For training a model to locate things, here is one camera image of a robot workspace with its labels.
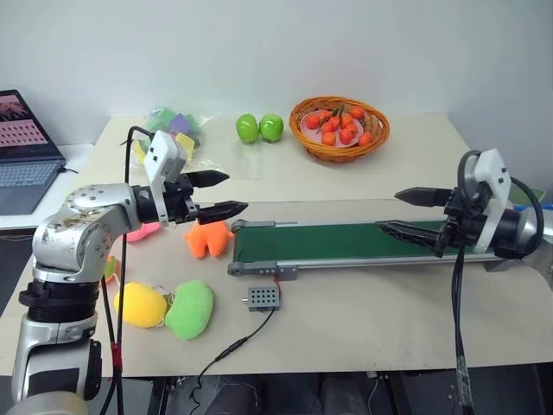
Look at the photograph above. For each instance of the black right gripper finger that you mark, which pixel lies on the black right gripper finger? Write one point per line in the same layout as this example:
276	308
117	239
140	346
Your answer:
410	235
425	196

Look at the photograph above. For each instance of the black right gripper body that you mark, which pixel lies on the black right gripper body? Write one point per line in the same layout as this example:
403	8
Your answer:
462	220

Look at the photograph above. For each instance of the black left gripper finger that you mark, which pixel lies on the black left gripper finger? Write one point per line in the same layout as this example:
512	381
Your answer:
222	209
209	178

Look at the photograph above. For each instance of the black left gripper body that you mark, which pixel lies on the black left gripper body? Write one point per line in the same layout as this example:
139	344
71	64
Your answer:
179	203

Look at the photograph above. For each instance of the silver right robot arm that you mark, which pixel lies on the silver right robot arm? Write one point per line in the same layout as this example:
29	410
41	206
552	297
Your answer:
531	229

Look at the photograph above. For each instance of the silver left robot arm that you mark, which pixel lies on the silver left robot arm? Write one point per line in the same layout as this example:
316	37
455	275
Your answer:
78	229

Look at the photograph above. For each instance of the green conveyor belt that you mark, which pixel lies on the green conveyor belt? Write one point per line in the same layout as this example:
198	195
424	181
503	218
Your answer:
311	240

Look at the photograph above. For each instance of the orange plush toy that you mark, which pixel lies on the orange plush toy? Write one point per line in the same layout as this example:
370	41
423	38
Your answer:
207	242

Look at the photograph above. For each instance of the pink plush toy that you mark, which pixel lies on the pink plush toy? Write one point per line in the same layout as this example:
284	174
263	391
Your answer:
140	233

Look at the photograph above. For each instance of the plastic bag of colourful blocks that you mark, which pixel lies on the plastic bag of colourful blocks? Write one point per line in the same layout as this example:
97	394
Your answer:
179	123

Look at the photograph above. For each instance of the green apple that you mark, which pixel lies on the green apple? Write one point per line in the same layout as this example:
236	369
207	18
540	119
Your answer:
272	128
247	127

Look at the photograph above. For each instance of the green flat object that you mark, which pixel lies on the green flat object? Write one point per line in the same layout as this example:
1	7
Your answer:
535	193

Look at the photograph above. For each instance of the small orange tangerine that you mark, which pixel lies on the small orange tangerine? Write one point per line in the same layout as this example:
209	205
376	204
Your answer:
347	135
347	120
330	126
357	113
365	138
312	122
323	115
329	138

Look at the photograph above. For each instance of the grey perforated control box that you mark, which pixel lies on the grey perforated control box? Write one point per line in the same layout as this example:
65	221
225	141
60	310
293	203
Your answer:
262	298

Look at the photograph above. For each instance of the pink plate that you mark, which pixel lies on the pink plate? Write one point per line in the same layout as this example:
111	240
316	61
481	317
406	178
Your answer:
352	129

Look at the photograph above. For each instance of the green plush toy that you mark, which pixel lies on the green plush toy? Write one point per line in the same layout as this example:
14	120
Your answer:
190	309

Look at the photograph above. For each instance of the orange wicker basket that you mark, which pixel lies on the orange wicker basket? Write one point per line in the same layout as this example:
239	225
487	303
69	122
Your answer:
311	149

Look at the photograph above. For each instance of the yellow plush toy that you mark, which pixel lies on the yellow plush toy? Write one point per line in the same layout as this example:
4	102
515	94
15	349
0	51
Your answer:
140	304

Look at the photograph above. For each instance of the dark blue laptop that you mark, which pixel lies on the dark blue laptop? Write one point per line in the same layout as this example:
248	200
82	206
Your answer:
21	173

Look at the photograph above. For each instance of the dark rounded shape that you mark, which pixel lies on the dark rounded shape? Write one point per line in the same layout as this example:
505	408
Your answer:
343	395
239	395

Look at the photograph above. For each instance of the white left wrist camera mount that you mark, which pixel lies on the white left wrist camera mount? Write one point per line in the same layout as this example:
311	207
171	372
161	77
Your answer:
164	155

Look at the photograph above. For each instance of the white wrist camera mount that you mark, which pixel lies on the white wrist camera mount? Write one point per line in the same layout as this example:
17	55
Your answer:
164	155
492	173

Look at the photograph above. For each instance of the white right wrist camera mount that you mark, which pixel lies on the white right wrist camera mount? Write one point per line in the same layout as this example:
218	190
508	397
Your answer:
492	173

